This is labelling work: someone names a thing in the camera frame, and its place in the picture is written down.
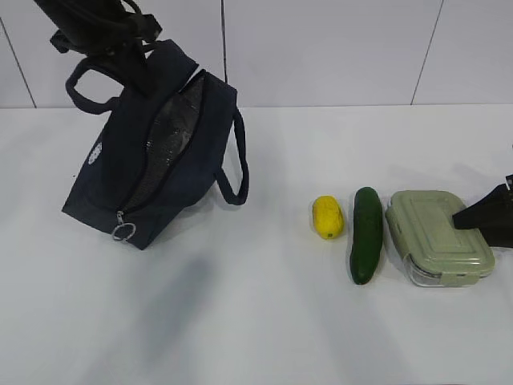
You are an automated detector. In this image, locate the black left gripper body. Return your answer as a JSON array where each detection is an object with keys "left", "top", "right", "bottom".
[{"left": 50, "top": 13, "right": 162, "bottom": 56}]

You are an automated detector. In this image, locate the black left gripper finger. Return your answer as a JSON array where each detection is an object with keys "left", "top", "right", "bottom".
[{"left": 115, "top": 43, "right": 157, "bottom": 96}]

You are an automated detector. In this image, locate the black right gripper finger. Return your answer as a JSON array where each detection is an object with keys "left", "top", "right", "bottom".
[
  {"left": 453, "top": 184, "right": 512, "bottom": 229},
  {"left": 480, "top": 226, "right": 513, "bottom": 248}
]

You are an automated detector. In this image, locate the green lidded glass container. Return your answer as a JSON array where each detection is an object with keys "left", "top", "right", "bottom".
[{"left": 386, "top": 190, "right": 495, "bottom": 287}]

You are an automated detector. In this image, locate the navy blue lunch bag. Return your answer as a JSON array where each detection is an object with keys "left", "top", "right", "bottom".
[{"left": 63, "top": 40, "right": 249, "bottom": 249}]

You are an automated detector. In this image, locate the green cucumber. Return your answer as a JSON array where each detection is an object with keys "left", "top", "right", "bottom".
[{"left": 349, "top": 187, "right": 384, "bottom": 285}]

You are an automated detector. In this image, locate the yellow toy corn cob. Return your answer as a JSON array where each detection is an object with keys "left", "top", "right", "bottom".
[{"left": 313, "top": 196, "right": 345, "bottom": 240}]

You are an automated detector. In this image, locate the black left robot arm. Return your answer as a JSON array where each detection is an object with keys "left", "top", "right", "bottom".
[{"left": 36, "top": 1, "right": 162, "bottom": 95}]

